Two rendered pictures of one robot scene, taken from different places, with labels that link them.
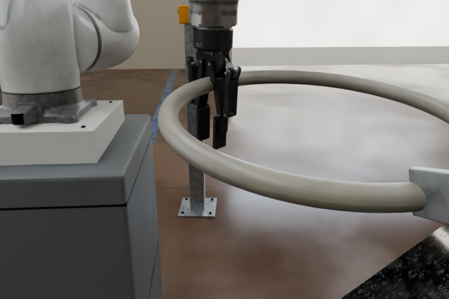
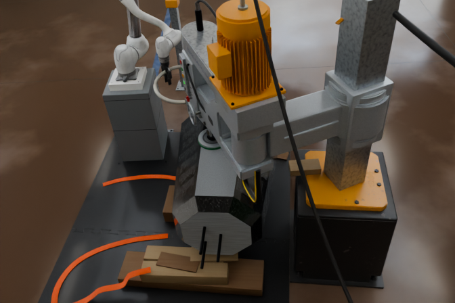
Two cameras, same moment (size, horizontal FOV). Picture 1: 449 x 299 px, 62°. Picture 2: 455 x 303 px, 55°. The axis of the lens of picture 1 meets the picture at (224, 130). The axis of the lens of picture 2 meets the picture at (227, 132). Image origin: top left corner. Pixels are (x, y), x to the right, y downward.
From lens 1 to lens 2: 3.11 m
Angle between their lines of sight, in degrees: 23
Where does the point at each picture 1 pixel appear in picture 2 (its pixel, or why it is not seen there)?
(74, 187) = (138, 95)
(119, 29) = (143, 49)
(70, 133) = (136, 84)
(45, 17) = (126, 57)
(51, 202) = (134, 98)
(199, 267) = (182, 112)
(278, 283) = not seen: hidden behind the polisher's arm
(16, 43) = (121, 64)
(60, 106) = (132, 75)
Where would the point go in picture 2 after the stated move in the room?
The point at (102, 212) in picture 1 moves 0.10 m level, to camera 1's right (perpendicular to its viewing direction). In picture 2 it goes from (145, 100) to (156, 100)
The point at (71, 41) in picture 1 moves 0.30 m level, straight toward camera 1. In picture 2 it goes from (132, 60) to (138, 78)
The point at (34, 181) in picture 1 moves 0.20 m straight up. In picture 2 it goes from (130, 95) to (125, 74)
